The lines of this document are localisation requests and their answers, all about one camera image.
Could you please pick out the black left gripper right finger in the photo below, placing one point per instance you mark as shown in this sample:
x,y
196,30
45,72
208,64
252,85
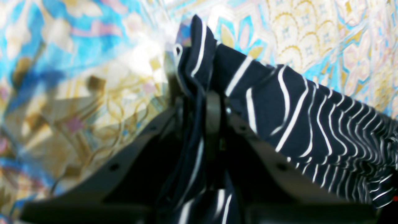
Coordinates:
x,y
269,190

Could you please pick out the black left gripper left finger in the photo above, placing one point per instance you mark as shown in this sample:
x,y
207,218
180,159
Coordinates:
x,y
124,190

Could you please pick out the navy white striped T-shirt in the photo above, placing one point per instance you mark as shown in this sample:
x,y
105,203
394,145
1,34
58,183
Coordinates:
x,y
346,147

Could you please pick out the patterned tile tablecloth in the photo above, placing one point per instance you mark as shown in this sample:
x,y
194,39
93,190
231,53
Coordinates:
x,y
81,78

